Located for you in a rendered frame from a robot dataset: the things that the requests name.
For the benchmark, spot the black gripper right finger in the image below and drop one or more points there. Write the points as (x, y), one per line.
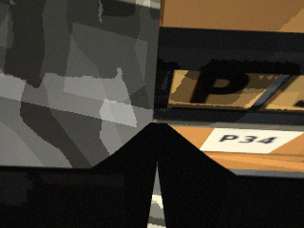
(198, 192)

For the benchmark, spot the orange wooden board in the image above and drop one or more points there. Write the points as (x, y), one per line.
(240, 36)

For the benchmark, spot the tan letter tile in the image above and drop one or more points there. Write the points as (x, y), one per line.
(289, 98)
(218, 90)

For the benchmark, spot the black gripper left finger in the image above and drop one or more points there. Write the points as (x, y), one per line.
(115, 193)

